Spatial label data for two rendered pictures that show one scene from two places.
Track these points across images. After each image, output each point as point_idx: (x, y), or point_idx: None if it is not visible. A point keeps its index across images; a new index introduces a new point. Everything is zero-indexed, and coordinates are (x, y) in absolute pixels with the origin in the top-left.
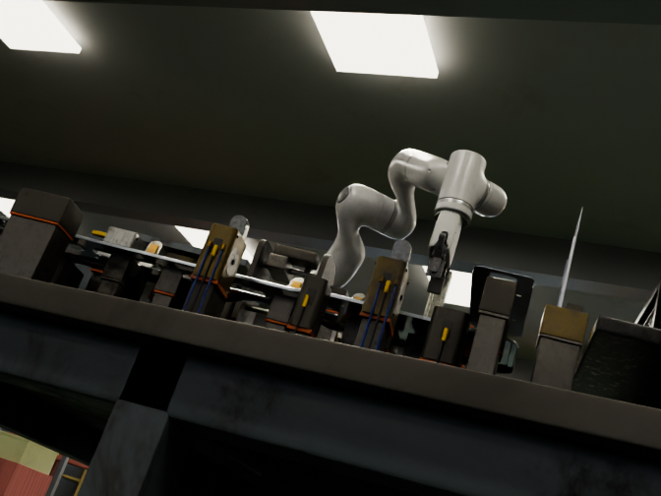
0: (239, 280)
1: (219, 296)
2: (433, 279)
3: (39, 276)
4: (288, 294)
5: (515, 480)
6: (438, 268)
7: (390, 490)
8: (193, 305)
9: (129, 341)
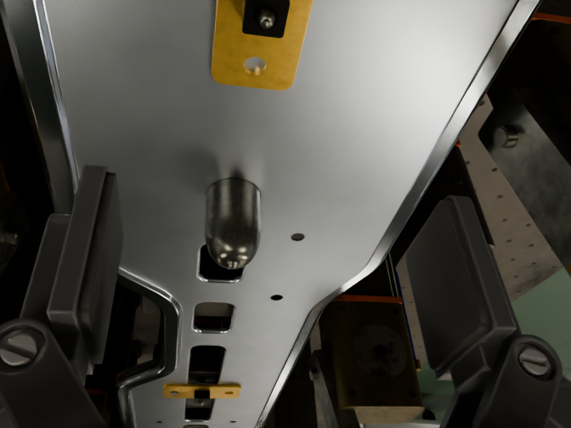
0: (248, 367)
1: (353, 292)
2: (104, 327)
3: (299, 367)
4: (253, 318)
5: None
6: (496, 265)
7: None
8: (391, 267)
9: None
